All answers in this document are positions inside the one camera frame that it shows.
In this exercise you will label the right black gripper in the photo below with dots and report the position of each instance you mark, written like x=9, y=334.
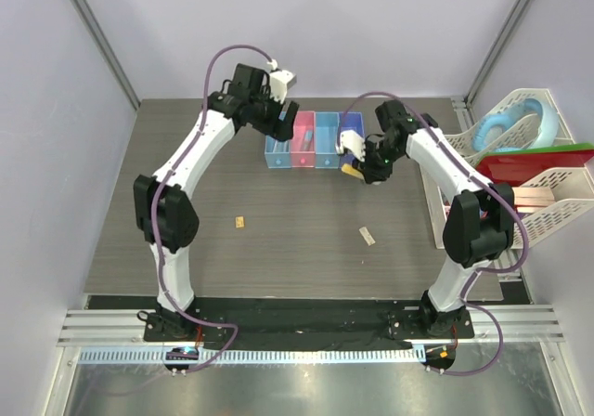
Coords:
x=371, y=173

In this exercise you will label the aluminium rail frame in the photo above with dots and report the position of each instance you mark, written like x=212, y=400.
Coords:
x=289, y=331

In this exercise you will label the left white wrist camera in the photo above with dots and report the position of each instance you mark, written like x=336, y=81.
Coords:
x=280, y=81

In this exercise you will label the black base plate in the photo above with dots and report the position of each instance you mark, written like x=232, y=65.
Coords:
x=212, y=316

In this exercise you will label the yellow highlighter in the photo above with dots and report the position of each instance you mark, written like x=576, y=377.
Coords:
x=351, y=171

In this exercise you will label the small orange sharpener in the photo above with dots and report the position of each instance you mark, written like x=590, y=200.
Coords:
x=240, y=222

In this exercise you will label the blue-capped clear tube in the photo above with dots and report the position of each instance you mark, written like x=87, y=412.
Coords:
x=307, y=140

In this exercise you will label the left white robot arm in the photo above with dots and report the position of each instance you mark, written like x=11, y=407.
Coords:
x=164, y=211

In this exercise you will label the slotted cable duct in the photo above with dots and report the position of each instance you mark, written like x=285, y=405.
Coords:
x=180, y=356

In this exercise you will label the pink drawer bin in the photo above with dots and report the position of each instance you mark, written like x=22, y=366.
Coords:
x=304, y=121

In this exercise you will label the green folder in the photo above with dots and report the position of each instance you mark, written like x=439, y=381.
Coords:
x=576, y=148

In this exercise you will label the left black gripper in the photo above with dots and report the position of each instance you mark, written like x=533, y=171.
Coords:
x=282, y=130

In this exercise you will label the purple drawer bin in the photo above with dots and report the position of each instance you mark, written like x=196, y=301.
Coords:
x=350, y=120

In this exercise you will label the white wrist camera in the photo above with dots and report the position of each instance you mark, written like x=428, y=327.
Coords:
x=350, y=141
x=280, y=81

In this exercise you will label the beige eraser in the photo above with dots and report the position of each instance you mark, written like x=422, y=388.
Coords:
x=367, y=236

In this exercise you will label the red folder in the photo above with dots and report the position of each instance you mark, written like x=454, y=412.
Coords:
x=516, y=168

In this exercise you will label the white mesh file rack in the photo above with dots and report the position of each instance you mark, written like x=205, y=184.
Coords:
x=572, y=187

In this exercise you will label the light blue headphones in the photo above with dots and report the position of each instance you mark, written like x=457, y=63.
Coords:
x=499, y=124

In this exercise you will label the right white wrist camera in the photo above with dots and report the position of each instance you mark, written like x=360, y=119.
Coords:
x=350, y=141

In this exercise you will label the light blue drawer bin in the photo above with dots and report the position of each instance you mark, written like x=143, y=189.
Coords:
x=280, y=159

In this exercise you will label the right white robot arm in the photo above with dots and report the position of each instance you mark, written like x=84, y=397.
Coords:
x=478, y=227

